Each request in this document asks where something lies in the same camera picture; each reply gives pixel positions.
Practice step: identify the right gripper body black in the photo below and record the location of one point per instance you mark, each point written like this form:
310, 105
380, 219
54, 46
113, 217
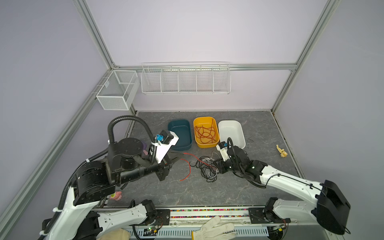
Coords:
224, 166

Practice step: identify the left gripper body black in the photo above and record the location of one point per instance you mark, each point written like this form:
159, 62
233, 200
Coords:
162, 169

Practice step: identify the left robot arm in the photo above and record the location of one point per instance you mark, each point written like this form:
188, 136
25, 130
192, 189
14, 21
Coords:
100, 175

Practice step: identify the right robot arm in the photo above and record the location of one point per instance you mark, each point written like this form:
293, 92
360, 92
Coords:
321, 203

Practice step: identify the yellow plastic bin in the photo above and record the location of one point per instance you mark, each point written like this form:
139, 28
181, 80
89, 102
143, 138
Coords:
206, 132

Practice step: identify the white plastic bin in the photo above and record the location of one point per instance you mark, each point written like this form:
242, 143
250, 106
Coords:
232, 129

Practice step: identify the teal plastic bin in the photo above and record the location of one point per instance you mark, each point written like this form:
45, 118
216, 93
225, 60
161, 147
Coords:
182, 129

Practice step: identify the pink green toy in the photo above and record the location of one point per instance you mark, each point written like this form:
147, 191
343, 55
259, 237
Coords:
116, 196

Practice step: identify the beige toy figure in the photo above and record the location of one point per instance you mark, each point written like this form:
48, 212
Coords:
282, 152

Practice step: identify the white work glove centre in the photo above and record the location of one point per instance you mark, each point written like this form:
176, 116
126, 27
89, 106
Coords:
214, 230

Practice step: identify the cream work glove left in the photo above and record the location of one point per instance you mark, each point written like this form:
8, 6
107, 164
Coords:
119, 234

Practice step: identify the small white mesh basket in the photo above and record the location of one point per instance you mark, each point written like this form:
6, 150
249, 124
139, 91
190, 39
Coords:
119, 90

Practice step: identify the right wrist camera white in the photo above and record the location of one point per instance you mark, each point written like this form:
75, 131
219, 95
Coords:
222, 147

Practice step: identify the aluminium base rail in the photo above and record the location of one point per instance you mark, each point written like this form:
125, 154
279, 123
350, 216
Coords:
240, 216

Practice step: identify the long white wire basket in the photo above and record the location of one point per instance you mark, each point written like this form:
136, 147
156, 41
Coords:
186, 78

